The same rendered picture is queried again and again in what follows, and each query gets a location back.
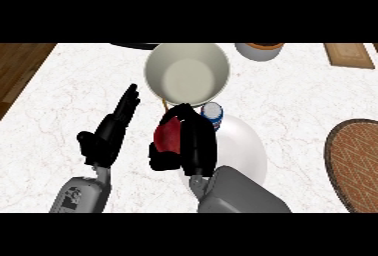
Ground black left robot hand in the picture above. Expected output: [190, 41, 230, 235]
[76, 83, 144, 169]

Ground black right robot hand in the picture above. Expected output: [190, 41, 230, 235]
[148, 102, 221, 178]

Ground white pot with orange rim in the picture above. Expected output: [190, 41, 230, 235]
[234, 43, 287, 62]

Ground blue and white can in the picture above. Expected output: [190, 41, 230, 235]
[200, 101, 225, 133]

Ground red pear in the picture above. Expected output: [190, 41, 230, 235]
[153, 118, 184, 156]

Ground white plate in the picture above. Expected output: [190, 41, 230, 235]
[179, 114, 269, 189]

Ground round brown woven placemat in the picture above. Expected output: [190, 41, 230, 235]
[324, 118, 378, 214]

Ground cream bowl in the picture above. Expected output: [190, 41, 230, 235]
[144, 43, 233, 108]

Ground black round object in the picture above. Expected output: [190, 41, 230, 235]
[109, 43, 162, 51]

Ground light wooden cutting board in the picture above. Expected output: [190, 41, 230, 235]
[323, 43, 377, 70]

